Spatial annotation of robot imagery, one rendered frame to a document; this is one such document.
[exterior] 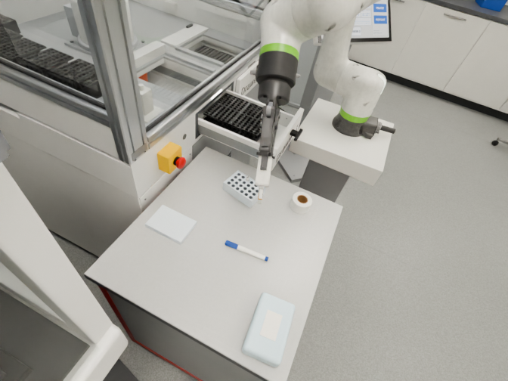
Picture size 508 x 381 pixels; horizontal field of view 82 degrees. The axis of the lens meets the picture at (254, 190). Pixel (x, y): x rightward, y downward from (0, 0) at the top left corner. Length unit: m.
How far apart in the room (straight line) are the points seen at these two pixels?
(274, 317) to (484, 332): 1.61
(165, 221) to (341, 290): 1.20
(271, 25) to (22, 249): 0.61
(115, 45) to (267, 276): 0.68
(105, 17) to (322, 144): 0.85
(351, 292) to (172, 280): 1.22
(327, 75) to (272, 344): 0.97
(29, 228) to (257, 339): 0.55
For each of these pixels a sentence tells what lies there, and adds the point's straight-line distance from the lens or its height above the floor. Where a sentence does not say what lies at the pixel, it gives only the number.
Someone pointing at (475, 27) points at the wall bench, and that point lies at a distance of 3.97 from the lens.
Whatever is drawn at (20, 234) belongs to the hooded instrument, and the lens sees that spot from 0.37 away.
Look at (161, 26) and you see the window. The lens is 0.84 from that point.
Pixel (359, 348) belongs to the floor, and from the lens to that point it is 1.77.
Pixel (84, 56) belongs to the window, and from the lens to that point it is 0.77.
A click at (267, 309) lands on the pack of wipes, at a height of 0.81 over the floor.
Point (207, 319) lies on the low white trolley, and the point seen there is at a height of 0.76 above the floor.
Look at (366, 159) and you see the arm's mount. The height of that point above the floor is 0.84.
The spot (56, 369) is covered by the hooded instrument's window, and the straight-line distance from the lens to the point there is 0.59.
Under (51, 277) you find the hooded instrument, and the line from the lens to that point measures 0.45.
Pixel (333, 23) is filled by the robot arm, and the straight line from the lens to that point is 0.68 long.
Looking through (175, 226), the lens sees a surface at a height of 0.78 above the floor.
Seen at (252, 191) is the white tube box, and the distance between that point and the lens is 1.00.
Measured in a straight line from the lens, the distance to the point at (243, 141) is 1.05.
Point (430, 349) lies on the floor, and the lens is 1.97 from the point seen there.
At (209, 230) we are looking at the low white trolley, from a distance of 0.93.
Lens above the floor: 1.54
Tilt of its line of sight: 48 degrees down
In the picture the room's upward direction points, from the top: 13 degrees clockwise
